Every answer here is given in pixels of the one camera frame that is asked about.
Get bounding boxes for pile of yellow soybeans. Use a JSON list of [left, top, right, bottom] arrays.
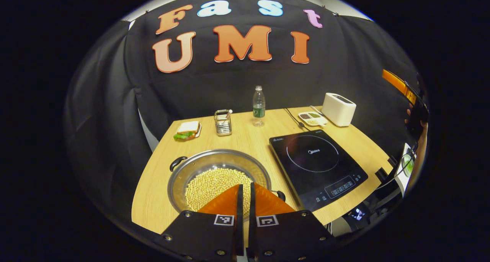
[[185, 168, 253, 213]]

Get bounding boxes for clear plastic water bottle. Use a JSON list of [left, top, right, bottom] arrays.
[[253, 85, 266, 127]]

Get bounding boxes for black cooktop power cable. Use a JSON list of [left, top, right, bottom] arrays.
[[283, 108, 311, 132]]

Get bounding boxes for lettuce sandwich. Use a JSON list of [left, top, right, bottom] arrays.
[[173, 121, 200, 141]]

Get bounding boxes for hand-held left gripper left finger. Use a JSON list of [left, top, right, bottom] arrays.
[[155, 184, 244, 262]]

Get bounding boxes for white box with green label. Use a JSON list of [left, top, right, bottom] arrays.
[[394, 142, 417, 197]]

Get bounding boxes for metal wire basket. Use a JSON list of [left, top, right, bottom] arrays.
[[214, 109, 233, 136]]

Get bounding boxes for steel pot with black handles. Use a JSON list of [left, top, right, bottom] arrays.
[[167, 149, 286, 222]]

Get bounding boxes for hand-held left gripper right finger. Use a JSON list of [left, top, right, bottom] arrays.
[[247, 182, 337, 262]]

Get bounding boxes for black backdrop cloth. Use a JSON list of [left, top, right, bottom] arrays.
[[64, 0, 427, 224]]

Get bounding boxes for black induction cooktop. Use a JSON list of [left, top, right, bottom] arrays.
[[269, 129, 369, 212]]

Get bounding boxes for white toaster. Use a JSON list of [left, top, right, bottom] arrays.
[[322, 93, 357, 127]]

